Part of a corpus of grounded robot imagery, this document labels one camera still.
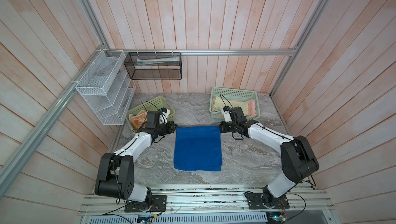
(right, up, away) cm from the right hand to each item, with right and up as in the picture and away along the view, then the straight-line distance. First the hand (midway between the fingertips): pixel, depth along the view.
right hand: (219, 125), depth 93 cm
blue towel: (-13, -15, 0) cm, 20 cm away
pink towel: (+25, +11, +13) cm, 30 cm away
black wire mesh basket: (-43, +40, +12) cm, 60 cm away
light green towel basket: (-44, +13, +18) cm, 50 cm away
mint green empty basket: (+16, +21, +25) cm, 37 cm away
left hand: (-25, -1, -5) cm, 26 cm away
